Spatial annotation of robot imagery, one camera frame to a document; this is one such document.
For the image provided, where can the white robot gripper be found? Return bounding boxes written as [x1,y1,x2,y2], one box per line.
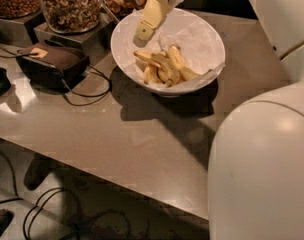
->
[135,0,184,41]

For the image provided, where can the long spotted yellow banana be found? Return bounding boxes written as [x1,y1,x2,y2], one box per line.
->
[134,50,180,87]

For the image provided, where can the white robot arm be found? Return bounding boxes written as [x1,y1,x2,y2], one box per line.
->
[208,0,304,240]

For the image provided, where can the white ceramic bowl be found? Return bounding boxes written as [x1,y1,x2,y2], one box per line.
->
[110,6,226,97]

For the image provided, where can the small lower-left yellow banana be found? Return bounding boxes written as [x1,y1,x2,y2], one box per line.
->
[143,64,162,84]

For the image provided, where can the small middle yellow banana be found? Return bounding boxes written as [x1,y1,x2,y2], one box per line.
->
[157,68,168,83]

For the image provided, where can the upright yellow banana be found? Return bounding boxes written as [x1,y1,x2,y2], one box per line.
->
[168,45,199,81]

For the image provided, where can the steel stand under mixed nuts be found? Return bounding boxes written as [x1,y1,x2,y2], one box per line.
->
[34,13,115,65]

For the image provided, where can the glass jar of mixed nuts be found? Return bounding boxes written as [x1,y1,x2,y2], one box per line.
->
[40,0,100,34]

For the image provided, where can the dark brown box with label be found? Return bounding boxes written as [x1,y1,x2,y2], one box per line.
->
[16,42,90,93]

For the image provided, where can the steel stand under brown nuts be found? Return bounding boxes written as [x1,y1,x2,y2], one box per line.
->
[0,11,45,47]

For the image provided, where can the dark shoe on floor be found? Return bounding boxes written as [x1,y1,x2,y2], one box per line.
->
[0,209,14,237]

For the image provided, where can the black cable on table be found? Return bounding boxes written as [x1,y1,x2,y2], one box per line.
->
[0,39,113,107]

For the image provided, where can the black cables on floor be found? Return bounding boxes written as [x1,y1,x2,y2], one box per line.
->
[0,147,126,240]

